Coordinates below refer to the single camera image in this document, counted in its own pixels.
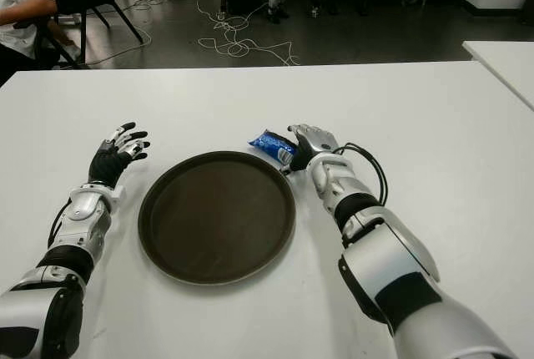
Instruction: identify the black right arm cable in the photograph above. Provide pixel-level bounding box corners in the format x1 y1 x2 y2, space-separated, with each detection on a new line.
332 141 390 210

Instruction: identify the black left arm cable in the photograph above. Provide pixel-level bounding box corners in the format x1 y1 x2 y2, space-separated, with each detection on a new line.
46 201 71 250

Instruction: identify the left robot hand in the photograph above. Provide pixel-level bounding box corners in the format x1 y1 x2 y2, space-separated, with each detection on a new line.
88 122 152 190

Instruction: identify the black chair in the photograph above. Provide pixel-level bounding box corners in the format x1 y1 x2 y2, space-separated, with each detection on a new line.
39 0 145 69

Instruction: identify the blue Oreo packet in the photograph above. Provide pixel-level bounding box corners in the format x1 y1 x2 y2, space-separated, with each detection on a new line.
247 128 299 164

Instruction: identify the white floor cable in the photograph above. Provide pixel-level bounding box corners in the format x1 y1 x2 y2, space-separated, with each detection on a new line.
194 0 302 68

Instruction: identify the round brown tray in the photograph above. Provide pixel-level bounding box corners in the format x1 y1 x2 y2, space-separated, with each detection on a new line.
138 149 298 287

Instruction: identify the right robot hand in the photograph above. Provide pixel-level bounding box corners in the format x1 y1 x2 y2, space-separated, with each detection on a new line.
282 124 340 175

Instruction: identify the white side table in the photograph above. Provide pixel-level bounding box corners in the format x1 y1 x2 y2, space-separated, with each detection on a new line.
461 40 534 111

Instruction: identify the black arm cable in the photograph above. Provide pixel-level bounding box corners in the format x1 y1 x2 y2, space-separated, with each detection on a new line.
332 141 390 210
46 201 71 250

